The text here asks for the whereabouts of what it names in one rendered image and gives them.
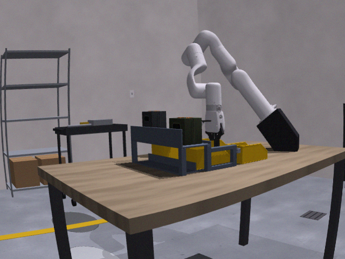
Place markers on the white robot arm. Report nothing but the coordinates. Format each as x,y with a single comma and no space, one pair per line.
237,78

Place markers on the olive green tool case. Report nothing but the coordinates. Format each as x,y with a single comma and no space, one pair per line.
191,129

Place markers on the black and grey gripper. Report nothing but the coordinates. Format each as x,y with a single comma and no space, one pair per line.
217,123

